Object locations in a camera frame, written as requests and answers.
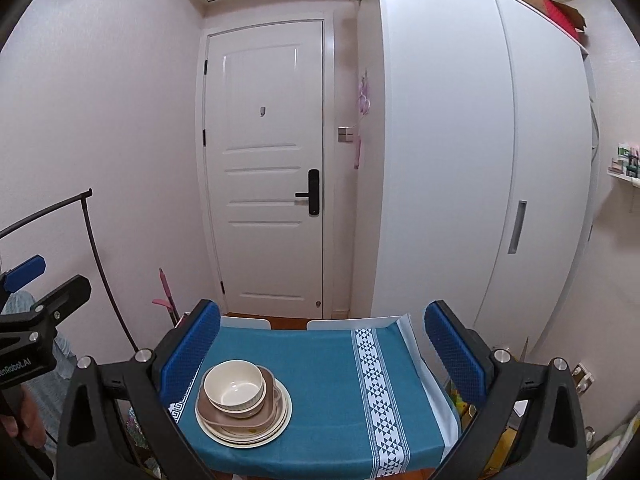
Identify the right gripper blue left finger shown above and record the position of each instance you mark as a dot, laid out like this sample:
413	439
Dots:
180	353

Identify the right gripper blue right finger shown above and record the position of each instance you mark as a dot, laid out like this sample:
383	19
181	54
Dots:
462	352

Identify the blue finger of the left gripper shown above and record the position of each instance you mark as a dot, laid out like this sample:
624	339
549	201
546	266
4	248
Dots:
16	278
61	303

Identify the pink square handled dish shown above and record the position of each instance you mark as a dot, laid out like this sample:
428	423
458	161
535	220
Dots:
240	414

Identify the white ceramic bowl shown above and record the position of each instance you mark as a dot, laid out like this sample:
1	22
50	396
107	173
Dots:
234	386

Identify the white duck pattern plate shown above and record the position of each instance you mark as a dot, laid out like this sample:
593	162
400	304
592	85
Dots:
252	432

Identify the left hand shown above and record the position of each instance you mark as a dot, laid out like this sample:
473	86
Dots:
29	424

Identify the grey blue hanging garment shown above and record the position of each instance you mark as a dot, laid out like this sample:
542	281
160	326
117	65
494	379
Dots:
50	386

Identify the black clothes rack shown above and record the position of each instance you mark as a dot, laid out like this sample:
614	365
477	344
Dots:
101	327

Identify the teal patterned tablecloth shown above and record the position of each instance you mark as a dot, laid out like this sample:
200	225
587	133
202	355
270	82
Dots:
364	404

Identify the white wardrobe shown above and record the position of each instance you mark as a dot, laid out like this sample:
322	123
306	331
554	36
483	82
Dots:
474	163

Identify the white entrance door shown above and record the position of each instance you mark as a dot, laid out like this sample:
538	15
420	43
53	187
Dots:
263	124

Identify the pink handled mop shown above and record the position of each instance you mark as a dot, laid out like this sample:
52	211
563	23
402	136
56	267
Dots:
168	302

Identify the black door lock handle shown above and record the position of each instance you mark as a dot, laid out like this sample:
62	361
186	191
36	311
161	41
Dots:
312	195

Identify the wall light switch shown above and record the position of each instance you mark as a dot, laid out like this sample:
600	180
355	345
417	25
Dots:
345	134

